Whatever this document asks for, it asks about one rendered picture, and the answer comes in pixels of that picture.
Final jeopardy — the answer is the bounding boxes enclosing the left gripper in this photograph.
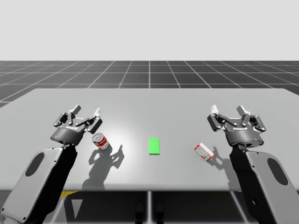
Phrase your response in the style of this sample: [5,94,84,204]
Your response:
[50,105,103,146]

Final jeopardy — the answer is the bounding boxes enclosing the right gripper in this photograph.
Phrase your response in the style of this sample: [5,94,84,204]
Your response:
[206,105,267,147]

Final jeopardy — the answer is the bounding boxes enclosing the red and white can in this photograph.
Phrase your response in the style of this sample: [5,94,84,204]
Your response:
[92,133,110,151]

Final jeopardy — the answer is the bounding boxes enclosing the red and white carton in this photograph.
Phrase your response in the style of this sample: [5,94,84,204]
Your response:
[194,142,215,161]

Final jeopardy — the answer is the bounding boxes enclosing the green pad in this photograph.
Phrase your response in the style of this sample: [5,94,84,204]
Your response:
[149,137,161,155]

